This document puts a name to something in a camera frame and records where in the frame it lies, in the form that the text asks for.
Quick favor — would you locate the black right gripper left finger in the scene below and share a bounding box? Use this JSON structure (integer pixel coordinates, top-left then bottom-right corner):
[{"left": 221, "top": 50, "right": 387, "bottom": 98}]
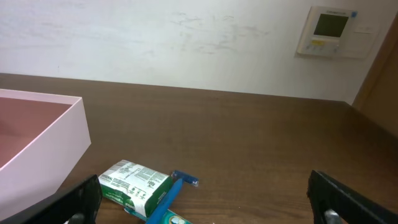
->
[{"left": 1, "top": 175, "right": 103, "bottom": 224}]

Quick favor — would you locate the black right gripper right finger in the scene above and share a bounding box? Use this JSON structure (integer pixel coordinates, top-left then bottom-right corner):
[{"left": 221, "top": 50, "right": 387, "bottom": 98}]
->
[{"left": 307, "top": 170, "right": 397, "bottom": 224}]

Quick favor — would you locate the green white soap packet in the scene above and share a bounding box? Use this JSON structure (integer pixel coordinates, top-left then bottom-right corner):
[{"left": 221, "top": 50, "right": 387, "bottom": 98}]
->
[{"left": 99, "top": 160, "right": 173, "bottom": 218}]

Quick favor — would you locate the white square cardboard box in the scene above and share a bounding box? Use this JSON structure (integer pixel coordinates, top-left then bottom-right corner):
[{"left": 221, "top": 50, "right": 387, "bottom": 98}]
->
[{"left": 1, "top": 89, "right": 91, "bottom": 219}]

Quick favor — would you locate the blue disposable razor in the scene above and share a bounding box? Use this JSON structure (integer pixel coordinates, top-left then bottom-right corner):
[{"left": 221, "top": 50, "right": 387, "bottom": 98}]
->
[{"left": 146, "top": 170, "right": 199, "bottom": 224}]

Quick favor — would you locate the green toothpaste tube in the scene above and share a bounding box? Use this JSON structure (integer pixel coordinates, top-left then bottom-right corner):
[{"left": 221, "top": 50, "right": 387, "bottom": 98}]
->
[{"left": 102, "top": 192, "right": 193, "bottom": 224}]

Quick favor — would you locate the brown wooden door frame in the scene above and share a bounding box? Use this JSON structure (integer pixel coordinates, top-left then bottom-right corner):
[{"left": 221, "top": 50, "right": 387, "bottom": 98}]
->
[{"left": 353, "top": 18, "right": 397, "bottom": 136}]

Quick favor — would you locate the white wall control panel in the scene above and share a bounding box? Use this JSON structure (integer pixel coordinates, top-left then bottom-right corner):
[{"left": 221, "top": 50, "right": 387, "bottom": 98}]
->
[{"left": 297, "top": 6, "right": 358, "bottom": 57}]

